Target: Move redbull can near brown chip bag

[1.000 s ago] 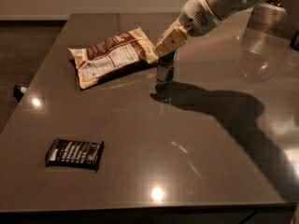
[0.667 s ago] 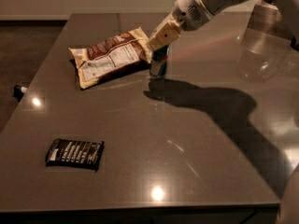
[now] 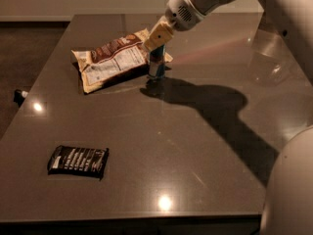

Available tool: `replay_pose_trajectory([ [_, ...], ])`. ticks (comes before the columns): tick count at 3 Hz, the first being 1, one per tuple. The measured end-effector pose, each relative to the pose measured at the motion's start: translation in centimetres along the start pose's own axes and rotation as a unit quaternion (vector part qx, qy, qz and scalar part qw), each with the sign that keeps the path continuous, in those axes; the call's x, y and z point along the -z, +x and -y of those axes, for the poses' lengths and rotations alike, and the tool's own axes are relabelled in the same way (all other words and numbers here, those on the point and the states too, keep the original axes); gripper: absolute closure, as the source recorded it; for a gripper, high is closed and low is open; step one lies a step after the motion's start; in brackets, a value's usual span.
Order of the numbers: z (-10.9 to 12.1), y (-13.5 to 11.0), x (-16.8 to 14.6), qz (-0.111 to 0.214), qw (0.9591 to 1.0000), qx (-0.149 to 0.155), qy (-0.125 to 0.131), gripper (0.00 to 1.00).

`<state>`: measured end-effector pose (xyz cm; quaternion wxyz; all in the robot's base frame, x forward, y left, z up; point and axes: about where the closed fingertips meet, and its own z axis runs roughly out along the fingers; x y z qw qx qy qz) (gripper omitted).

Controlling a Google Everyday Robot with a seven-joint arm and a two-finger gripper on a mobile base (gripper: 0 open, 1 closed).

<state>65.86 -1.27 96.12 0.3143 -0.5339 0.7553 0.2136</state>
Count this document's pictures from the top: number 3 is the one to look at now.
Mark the small black object on floor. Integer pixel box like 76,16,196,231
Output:
14,89,28,107

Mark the black snack bar wrapper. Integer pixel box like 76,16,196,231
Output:
47,145,110,179

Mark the brown chip bag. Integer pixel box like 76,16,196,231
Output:
72,28,172,94

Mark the blue silver redbull can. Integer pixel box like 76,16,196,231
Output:
148,45,165,79

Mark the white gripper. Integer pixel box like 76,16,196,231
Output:
143,0,204,52

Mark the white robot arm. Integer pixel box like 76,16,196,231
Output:
144,0,313,235

